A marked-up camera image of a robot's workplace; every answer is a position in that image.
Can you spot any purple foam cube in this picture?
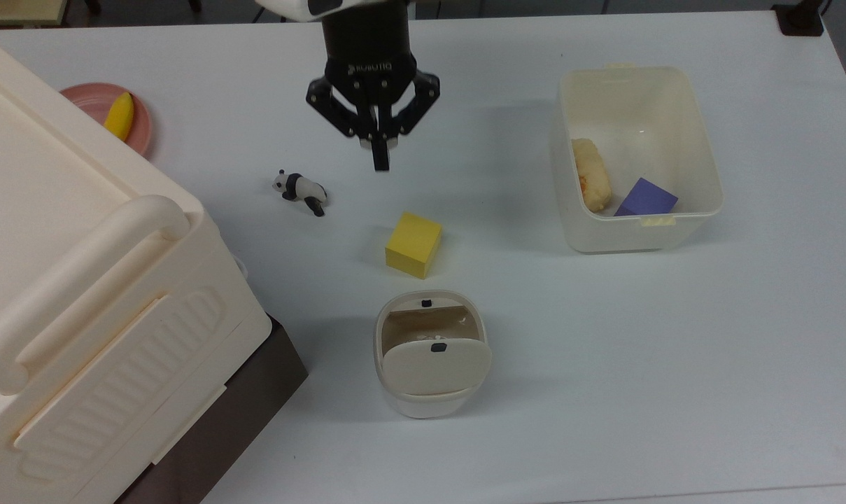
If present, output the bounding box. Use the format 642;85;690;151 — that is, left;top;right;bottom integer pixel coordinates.
614;177;679;217

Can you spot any toy bread piece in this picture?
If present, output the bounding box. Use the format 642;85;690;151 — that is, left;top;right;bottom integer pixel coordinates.
571;137;613;213

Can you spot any black stand base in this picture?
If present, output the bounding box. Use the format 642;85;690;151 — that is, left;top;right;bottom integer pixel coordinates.
771;0;831;37

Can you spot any cream plastic storage cabinet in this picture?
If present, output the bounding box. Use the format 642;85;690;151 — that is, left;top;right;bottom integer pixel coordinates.
0;28;274;504

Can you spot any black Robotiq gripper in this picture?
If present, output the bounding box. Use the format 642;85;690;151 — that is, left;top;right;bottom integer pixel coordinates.
305;10;442;172

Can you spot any white plastic storage box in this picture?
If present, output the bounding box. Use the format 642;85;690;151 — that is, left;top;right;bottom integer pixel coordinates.
551;63;724;254

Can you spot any panda toy figure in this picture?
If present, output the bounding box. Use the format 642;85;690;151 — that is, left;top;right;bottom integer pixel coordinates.
272;169;328;218

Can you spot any yellow toy banana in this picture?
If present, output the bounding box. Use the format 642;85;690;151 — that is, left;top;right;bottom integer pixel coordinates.
104;92;135;141

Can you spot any cream small trash can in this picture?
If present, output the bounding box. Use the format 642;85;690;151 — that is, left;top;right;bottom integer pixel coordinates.
374;290;494;420

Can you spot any dark brown cabinet base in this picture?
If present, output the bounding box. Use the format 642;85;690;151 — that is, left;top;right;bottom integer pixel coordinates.
115;315;309;504

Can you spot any pink plastic plate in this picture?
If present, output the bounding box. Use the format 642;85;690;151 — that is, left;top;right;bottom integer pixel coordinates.
59;83;153;157

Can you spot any cream swing trash can lid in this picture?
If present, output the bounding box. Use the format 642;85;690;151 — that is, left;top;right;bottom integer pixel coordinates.
382;337;493;397

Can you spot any light wooden desk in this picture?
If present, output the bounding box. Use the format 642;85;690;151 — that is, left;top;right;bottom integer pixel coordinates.
0;0;71;27

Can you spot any yellow foam cube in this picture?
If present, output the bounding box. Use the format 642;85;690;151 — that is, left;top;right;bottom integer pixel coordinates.
385;211;444;280

